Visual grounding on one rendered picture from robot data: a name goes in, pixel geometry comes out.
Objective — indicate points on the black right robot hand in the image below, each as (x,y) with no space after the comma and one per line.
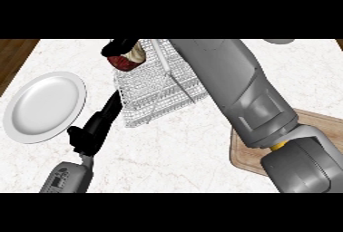
(118,47)

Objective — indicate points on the pale grey rounded object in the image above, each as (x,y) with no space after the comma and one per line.
(279,41)

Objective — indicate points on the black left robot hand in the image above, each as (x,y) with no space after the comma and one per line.
(96,130)

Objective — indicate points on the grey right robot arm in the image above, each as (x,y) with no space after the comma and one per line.
(251,99)

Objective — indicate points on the wooden cutting board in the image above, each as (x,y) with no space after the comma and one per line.
(246,155)

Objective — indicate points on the white round plate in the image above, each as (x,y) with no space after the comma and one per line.
(45,107)

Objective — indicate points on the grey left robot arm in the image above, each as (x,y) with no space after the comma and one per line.
(65,178)

